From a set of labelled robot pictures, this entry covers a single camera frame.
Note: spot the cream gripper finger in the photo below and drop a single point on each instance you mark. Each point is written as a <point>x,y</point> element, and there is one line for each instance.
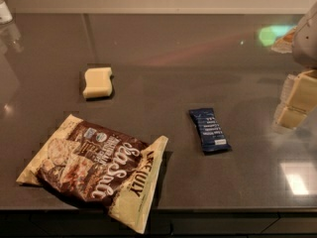
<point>300,91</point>
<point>288,117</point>

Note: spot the pale yellow sponge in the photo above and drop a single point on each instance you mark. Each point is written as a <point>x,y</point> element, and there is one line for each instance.
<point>98,82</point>

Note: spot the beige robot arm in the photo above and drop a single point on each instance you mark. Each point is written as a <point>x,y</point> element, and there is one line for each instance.
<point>301,42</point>

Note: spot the dark blue rxbar wrapper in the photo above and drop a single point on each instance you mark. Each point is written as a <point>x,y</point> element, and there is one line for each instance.
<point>210,132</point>

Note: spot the brown sea salt chips bag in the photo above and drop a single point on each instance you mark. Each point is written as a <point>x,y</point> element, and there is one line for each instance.
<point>95,164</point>

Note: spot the white container at corner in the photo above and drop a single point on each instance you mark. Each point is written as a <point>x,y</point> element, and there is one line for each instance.
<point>5,14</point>

